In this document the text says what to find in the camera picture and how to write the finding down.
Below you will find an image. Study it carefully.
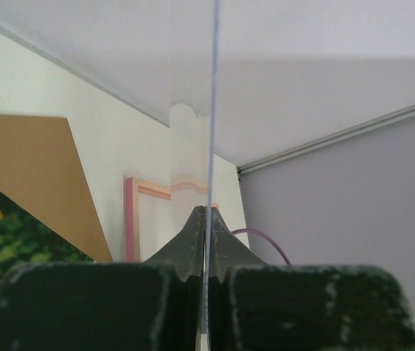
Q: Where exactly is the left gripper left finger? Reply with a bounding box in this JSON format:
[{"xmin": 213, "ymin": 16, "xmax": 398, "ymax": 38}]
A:
[{"xmin": 0, "ymin": 206, "xmax": 206, "ymax": 350}]

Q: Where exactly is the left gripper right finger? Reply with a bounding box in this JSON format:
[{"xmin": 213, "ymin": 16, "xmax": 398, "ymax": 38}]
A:
[{"xmin": 208, "ymin": 210, "xmax": 415, "ymax": 350}]

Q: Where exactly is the pink wooden picture frame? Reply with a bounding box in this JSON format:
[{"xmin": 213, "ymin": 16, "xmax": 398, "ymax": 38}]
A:
[{"xmin": 124, "ymin": 175, "xmax": 209, "ymax": 262}]

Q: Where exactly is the sunflower photo print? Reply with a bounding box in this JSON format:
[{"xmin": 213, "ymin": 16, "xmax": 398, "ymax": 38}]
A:
[{"xmin": 0, "ymin": 192, "xmax": 94, "ymax": 280}]

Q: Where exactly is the clear acrylic sheet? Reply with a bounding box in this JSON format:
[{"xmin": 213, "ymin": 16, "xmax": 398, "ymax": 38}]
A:
[{"xmin": 168, "ymin": 0, "xmax": 223, "ymax": 351}]

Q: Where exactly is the brown cardboard backing board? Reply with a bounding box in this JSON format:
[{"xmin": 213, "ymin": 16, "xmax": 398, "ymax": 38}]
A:
[{"xmin": 0, "ymin": 114, "xmax": 113, "ymax": 263}]

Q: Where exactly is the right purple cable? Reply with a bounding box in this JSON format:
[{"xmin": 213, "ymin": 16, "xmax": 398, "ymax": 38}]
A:
[{"xmin": 231, "ymin": 228, "xmax": 293, "ymax": 266}]

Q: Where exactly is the aluminium frame rail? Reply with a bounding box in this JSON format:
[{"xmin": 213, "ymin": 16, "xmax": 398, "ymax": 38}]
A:
[{"xmin": 237, "ymin": 105, "xmax": 415, "ymax": 178}]

